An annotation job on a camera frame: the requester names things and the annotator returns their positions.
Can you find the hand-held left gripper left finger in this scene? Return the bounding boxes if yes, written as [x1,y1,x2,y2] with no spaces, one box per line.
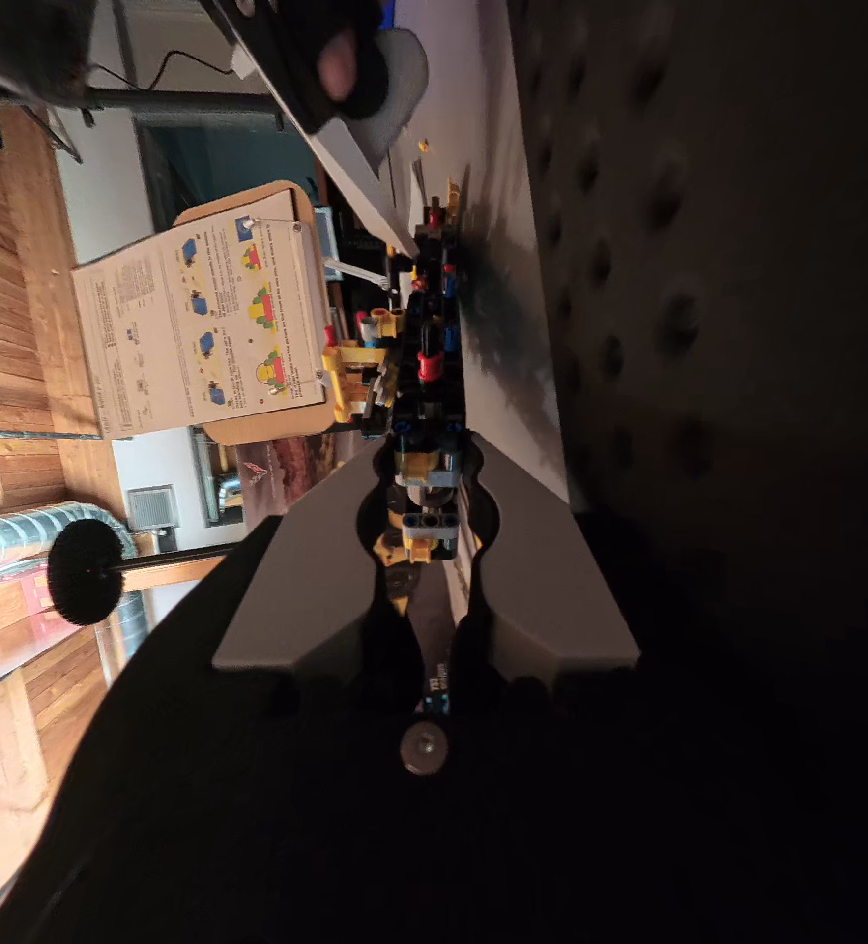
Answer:
[211,439,394,679]

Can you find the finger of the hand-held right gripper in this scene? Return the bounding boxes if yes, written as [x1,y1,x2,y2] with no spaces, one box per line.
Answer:
[307,117,422,259]

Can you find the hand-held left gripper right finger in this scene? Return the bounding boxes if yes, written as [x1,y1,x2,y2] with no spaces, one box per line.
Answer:
[458,434,641,674]

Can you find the black yellow lego car chassis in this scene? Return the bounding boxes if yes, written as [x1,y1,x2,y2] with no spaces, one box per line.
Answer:
[322,177,481,591]

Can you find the person's right hand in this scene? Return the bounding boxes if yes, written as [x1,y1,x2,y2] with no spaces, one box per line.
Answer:
[319,29,359,103]

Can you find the dark teal panel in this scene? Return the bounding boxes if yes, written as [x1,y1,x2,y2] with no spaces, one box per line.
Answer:
[135,118,321,234]

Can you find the white vent grille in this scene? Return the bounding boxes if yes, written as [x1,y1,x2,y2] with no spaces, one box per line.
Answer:
[125,484,179,532]

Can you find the instruction sign board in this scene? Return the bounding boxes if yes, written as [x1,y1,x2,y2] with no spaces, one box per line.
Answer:
[71,180,341,447]

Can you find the black ribbed disc on rod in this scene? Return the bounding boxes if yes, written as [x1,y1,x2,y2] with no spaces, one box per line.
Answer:
[45,518,230,628]

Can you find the black cable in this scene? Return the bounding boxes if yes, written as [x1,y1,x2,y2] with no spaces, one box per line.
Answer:
[91,49,238,89]

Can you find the silver air duct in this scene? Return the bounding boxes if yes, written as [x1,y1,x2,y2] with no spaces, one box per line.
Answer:
[0,501,149,665]

